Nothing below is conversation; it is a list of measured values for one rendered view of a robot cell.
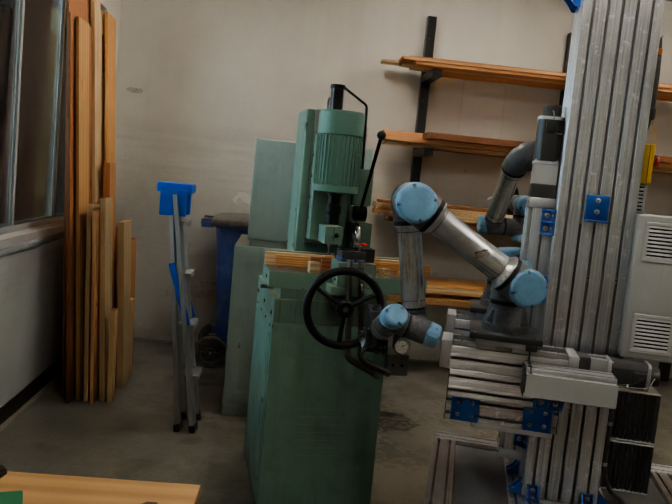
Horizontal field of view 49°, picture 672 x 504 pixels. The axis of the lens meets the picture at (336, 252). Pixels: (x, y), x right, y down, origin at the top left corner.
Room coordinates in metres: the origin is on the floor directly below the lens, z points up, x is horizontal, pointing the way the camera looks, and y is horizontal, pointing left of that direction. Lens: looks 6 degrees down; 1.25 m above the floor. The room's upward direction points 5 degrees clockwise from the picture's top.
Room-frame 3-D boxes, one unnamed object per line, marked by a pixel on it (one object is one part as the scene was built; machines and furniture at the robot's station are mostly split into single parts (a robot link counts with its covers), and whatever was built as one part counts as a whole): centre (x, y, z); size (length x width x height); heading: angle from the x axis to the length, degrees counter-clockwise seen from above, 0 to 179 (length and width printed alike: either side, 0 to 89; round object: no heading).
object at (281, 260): (2.84, -0.08, 0.92); 0.62 x 0.02 x 0.04; 102
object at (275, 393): (2.94, 0.05, 0.36); 0.58 x 0.45 x 0.71; 12
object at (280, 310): (2.94, 0.05, 0.76); 0.57 x 0.45 x 0.09; 12
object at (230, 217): (4.70, 0.55, 0.48); 0.64 x 0.54 x 0.97; 97
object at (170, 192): (3.43, 0.72, 0.58); 0.27 x 0.25 x 1.16; 94
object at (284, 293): (2.76, 0.01, 0.82); 0.40 x 0.21 x 0.04; 102
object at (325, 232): (2.84, 0.03, 1.03); 0.14 x 0.07 x 0.09; 12
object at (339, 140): (2.82, 0.03, 1.35); 0.18 x 0.18 x 0.31
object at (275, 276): (2.73, -0.05, 0.87); 0.61 x 0.30 x 0.06; 102
